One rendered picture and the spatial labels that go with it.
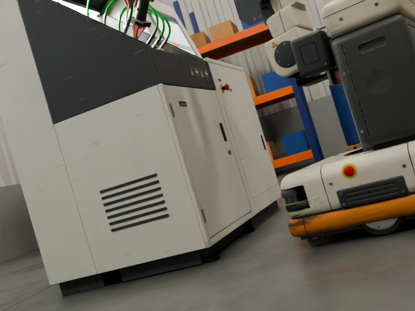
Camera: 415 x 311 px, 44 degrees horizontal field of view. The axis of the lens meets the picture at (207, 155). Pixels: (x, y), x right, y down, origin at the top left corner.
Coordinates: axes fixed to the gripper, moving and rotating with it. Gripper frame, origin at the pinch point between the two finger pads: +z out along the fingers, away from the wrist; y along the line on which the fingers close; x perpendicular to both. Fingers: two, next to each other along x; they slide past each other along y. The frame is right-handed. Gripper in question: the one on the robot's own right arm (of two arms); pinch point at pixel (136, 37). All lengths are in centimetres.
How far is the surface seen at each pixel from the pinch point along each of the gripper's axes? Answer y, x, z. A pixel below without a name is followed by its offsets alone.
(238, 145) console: -52, -42, 47
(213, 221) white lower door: -80, 24, 56
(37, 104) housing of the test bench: 13, 46, 35
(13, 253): 298, -199, 408
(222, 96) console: -33, -42, 24
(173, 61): -31.4, 9.4, 0.9
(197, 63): -25.7, -20.4, 5.9
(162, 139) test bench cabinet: -51, 34, 27
